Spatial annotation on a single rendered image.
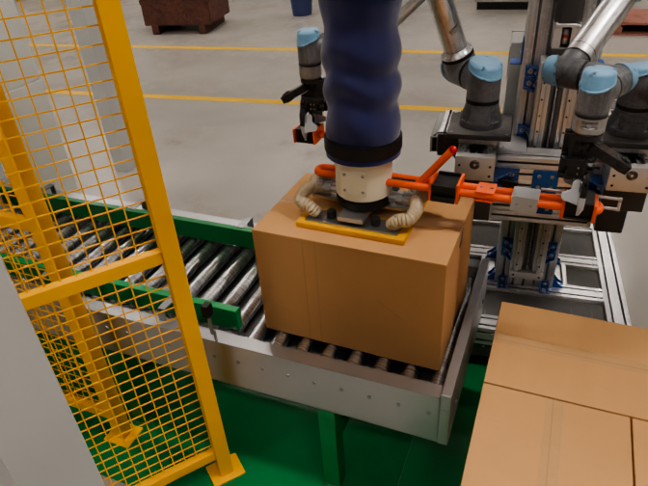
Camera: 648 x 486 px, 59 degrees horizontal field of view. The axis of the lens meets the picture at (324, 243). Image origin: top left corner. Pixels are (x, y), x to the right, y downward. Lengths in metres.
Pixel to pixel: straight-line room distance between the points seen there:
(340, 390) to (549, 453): 0.60
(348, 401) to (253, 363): 0.33
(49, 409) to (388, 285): 0.92
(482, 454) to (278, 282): 0.78
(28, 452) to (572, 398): 1.39
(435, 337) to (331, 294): 0.34
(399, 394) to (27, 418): 0.98
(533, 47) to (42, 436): 1.92
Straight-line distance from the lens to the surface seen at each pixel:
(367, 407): 1.81
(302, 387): 1.86
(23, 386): 1.21
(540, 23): 2.24
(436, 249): 1.62
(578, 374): 1.91
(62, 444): 1.34
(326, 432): 1.99
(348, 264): 1.66
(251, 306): 2.09
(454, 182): 1.65
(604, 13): 1.75
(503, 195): 1.62
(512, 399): 1.79
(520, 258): 2.56
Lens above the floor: 1.86
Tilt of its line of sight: 33 degrees down
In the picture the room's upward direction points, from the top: 4 degrees counter-clockwise
